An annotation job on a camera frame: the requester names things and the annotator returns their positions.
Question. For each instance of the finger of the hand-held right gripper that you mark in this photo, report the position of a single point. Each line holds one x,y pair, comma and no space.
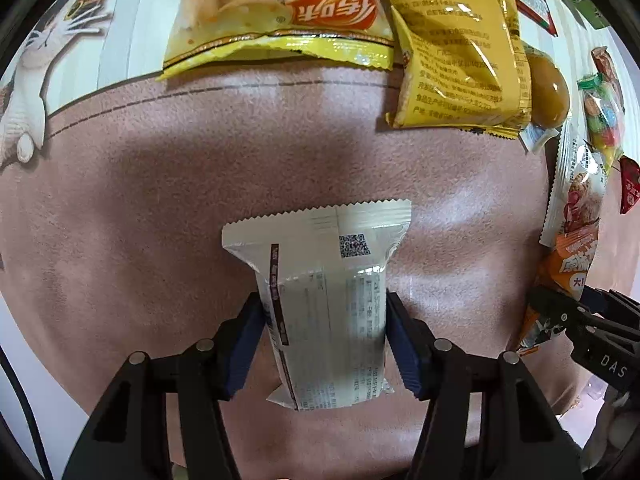
550,310
612,302

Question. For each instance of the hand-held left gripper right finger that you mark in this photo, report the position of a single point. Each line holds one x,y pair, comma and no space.
401,347

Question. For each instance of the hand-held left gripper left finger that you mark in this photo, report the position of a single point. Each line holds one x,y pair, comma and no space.
245,342

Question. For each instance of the orange panda snack packet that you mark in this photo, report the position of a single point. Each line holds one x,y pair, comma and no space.
570,260

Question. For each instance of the white snack packet brown stripe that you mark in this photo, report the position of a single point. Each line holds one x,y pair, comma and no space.
325,300

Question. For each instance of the white red snack packet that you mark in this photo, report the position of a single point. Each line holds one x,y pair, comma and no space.
580,200

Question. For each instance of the colourful candy ball bag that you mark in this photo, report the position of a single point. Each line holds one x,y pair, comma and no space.
602,120

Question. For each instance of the braised egg packet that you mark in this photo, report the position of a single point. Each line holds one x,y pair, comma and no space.
547,90

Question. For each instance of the plain yellow snack packet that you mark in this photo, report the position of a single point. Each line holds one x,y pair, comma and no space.
450,60

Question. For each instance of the yellow potato chip bag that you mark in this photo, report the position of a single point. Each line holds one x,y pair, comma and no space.
300,15

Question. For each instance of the person's right hand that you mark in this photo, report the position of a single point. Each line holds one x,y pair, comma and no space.
612,430

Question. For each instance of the small red snack packet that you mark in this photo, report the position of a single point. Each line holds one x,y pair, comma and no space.
631,185

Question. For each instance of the striped cat printed blanket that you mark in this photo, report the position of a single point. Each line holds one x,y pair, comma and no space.
150,210

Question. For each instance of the brown clear snack packet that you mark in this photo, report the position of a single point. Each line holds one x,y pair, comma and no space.
607,62

